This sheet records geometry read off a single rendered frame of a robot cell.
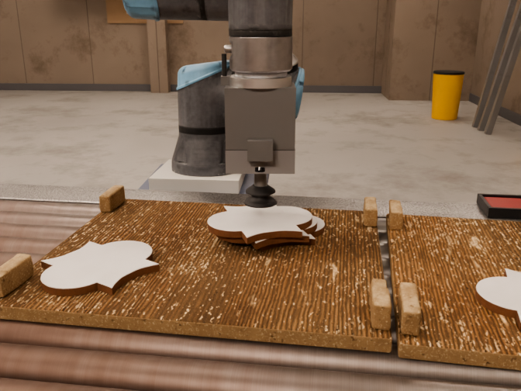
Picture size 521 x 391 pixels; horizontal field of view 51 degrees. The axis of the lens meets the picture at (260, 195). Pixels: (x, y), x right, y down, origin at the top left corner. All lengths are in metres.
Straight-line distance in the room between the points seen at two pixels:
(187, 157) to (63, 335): 0.64
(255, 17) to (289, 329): 0.34
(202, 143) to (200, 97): 0.09
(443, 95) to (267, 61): 6.58
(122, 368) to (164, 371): 0.04
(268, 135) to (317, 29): 8.81
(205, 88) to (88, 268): 0.58
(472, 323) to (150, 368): 0.30
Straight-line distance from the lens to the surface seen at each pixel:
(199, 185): 1.13
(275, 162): 0.66
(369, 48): 9.53
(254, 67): 0.64
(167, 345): 0.55
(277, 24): 0.64
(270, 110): 0.65
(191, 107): 1.15
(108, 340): 0.57
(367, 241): 0.73
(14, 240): 0.84
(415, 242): 0.74
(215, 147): 1.15
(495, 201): 0.97
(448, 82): 7.15
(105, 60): 10.01
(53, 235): 0.85
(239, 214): 0.73
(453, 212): 0.93
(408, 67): 8.80
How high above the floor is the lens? 1.21
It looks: 18 degrees down
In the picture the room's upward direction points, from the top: straight up
